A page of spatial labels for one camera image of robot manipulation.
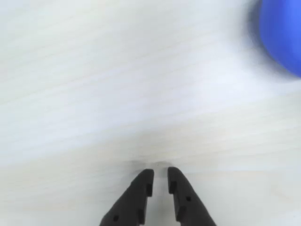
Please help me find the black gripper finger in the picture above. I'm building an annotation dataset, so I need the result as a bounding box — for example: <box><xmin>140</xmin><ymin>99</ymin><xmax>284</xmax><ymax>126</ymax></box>
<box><xmin>98</xmin><ymin>169</ymin><xmax>155</xmax><ymax>226</ymax></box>
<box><xmin>167</xmin><ymin>167</ymin><xmax>217</xmax><ymax>226</ymax></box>

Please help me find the blue rubber duck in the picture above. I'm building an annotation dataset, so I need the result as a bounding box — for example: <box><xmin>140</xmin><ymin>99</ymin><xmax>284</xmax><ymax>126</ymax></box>
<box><xmin>257</xmin><ymin>0</ymin><xmax>301</xmax><ymax>78</ymax></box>

